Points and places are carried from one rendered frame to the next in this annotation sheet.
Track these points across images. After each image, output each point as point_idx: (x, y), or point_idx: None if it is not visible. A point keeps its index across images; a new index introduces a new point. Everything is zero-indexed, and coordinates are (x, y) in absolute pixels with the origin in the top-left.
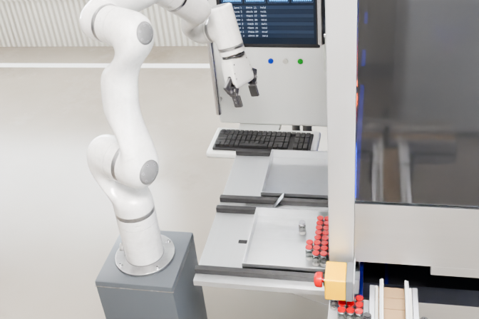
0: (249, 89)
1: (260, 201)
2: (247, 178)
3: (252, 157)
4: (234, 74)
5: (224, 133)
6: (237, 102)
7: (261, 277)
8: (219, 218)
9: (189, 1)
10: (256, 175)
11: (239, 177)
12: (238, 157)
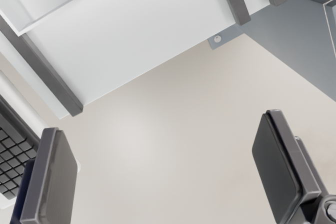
0: (69, 217)
1: None
2: (139, 22)
3: (61, 71)
4: None
5: (15, 185)
6: (305, 154)
7: None
8: None
9: None
10: (117, 12)
11: (148, 42)
12: (87, 96)
